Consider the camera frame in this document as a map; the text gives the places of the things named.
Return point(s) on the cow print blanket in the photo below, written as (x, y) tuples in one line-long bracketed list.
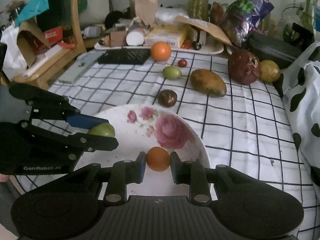
[(300, 89)]

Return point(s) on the white cylinder bottle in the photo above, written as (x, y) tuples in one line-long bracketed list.
[(136, 36)]

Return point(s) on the checkered white tablecloth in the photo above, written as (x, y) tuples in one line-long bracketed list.
[(247, 129)]

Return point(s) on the silver smartphone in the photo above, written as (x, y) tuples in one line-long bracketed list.
[(80, 66)]

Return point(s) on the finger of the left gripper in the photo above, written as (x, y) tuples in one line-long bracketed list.
[(87, 141), (82, 121)]

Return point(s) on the black zip case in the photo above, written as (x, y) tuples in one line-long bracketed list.
[(270, 48)]

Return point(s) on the brown mango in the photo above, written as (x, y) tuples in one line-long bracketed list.
[(207, 82)]

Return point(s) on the yellow pear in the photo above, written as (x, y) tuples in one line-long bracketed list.
[(270, 72)]

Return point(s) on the green fruit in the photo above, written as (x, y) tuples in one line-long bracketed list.
[(172, 72), (104, 129)]

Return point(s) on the small orange tangerine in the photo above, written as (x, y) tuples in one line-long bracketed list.
[(158, 159)]

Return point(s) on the purple foil snack bag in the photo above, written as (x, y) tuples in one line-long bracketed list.
[(242, 17)]

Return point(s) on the dark brown round fruit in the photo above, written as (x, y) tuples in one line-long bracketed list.
[(167, 98)]

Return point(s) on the person left hand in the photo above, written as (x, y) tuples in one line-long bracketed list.
[(4, 178)]

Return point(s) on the yellow medicine box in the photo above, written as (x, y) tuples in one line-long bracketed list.
[(173, 35)]

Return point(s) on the small red fruit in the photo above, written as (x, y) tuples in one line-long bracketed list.
[(182, 63)]

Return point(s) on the brown paper envelope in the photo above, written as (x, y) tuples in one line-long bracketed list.
[(210, 28)]

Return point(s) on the white serving tray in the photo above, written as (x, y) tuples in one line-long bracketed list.
[(212, 47)]

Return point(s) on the dark red dragon fruit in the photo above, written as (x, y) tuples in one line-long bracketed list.
[(244, 67)]

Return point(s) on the wooden chair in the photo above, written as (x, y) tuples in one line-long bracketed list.
[(58, 57)]

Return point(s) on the white floral plate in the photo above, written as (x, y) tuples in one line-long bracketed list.
[(140, 127)]

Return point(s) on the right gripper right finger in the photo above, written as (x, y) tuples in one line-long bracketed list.
[(192, 174)]

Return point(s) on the clear plastic bag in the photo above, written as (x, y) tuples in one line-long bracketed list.
[(167, 15)]

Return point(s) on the large orange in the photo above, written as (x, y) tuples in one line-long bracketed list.
[(160, 51)]

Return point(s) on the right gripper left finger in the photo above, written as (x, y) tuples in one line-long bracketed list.
[(124, 173)]

